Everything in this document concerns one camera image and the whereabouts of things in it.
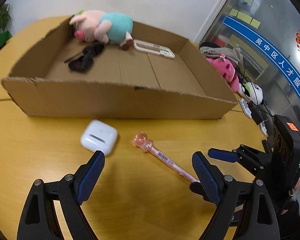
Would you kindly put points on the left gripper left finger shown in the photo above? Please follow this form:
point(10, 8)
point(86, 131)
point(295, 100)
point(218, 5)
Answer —
point(87, 176)

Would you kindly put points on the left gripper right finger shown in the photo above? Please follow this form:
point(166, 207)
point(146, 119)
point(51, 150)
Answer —
point(210, 177)

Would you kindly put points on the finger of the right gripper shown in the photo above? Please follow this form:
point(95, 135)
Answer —
point(197, 188)
point(223, 155)

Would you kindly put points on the black sunglasses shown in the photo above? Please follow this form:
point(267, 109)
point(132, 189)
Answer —
point(84, 60)

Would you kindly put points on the white clear phone case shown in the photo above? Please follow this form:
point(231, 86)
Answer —
point(154, 49)

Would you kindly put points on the person's right hand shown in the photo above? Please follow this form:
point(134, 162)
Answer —
point(296, 189)

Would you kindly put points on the white earbuds case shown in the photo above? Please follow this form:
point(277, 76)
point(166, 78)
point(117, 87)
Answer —
point(99, 136)

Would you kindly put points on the white power strip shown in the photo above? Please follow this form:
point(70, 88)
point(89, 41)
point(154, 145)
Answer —
point(252, 112)

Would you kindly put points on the panda plush toy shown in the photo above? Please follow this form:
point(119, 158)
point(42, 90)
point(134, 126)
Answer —
point(251, 92)

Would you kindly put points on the pink bear-top pen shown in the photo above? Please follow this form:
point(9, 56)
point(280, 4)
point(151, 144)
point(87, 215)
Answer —
point(146, 145)

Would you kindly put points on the pink plush toy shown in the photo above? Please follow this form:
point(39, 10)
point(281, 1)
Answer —
point(227, 70)

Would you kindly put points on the grey printed cloth bag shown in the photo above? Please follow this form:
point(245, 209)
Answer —
point(212, 51)

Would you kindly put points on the brown cardboard box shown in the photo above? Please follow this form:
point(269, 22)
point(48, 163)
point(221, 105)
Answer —
point(120, 84)

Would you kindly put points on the yellow sticky notes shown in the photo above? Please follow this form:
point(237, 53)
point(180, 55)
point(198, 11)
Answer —
point(245, 18)

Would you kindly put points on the pig plush teal shirt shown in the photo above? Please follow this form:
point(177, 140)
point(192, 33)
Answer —
point(104, 27)

